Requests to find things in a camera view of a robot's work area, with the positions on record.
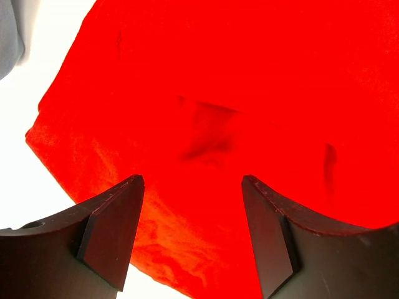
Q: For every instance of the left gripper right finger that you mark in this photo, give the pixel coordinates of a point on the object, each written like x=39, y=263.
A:
x=300, y=253

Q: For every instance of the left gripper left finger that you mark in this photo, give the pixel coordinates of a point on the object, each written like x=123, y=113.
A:
x=81, y=252

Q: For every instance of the red t shirt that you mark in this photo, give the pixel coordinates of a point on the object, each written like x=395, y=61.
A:
x=194, y=95

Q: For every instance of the grey-blue folded t shirt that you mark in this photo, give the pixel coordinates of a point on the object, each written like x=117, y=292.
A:
x=11, y=44

